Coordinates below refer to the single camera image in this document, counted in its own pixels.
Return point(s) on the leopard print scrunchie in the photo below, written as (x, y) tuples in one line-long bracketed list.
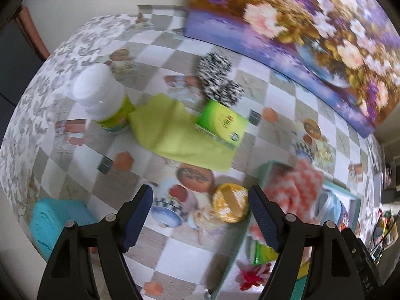
[(215, 72)]

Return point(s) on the teal storage box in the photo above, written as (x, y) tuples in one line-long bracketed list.
[(343, 190)]

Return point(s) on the yellow round tin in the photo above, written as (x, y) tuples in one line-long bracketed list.
[(231, 203)]

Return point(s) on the yellow-green packet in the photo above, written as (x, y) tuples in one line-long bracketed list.
[(265, 253)]

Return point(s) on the yellow-green cloth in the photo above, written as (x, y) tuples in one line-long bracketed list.
[(168, 134)]

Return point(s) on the flower painting canvas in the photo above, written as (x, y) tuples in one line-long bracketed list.
[(312, 22)]

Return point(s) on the brown wooden door frame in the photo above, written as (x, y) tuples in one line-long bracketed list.
[(32, 31)]

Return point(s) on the checkered printed tablecloth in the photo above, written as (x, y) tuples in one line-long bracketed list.
[(256, 81)]

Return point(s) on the green cardboard box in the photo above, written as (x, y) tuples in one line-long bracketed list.
[(222, 120)]

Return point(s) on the teal towel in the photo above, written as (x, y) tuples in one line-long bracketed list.
[(53, 218)]

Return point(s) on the grey floral blanket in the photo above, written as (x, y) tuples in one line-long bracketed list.
[(40, 100)]

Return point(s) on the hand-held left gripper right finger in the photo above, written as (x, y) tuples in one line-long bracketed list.
[(264, 218)]

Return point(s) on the orange white striped fuzzy cloth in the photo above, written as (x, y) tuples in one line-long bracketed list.
[(293, 187)]

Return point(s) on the green canister with white lid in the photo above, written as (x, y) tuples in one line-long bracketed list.
[(100, 90)]

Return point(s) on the dark door panel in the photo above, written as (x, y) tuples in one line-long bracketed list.
[(15, 68)]

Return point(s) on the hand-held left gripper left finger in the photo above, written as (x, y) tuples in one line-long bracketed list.
[(137, 218)]

